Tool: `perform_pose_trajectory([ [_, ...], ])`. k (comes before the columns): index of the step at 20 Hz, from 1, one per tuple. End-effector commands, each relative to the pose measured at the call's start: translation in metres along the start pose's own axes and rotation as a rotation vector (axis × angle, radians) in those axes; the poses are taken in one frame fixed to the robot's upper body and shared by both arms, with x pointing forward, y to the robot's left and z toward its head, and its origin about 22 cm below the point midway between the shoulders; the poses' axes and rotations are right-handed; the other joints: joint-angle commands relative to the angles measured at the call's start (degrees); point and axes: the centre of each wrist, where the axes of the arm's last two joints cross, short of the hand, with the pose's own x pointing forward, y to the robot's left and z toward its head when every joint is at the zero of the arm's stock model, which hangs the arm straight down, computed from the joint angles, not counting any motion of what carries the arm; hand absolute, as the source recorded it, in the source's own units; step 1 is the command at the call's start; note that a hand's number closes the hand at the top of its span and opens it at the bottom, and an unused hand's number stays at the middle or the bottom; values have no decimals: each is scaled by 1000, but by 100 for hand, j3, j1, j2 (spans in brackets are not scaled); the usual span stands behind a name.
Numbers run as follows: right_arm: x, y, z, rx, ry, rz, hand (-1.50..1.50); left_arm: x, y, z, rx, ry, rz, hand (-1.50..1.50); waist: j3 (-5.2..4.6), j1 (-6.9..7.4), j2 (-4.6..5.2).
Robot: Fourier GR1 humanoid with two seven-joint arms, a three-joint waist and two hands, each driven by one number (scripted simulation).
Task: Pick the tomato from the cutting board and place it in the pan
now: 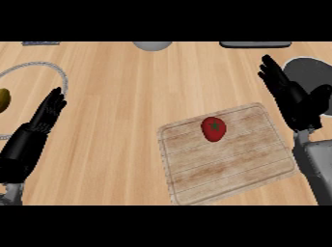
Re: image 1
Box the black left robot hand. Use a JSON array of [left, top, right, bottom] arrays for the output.
[[0, 86, 68, 187]]

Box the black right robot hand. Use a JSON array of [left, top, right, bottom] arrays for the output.
[[259, 54, 332, 132]]

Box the dark grey round pan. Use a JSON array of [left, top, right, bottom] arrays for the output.
[[282, 56, 332, 118]]

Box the red tomato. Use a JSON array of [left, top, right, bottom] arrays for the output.
[[200, 117, 229, 143]]

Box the wooden cutting board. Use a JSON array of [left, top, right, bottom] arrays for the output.
[[157, 102, 300, 206]]

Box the dark grey flat tray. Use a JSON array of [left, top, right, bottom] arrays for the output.
[[219, 41, 294, 49]]

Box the blue grey flat object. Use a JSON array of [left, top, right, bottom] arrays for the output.
[[21, 41, 62, 46]]

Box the grey round bowl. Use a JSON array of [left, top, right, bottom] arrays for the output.
[[133, 41, 175, 52]]

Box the grey wire basket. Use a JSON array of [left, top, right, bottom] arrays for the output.
[[0, 62, 70, 141]]

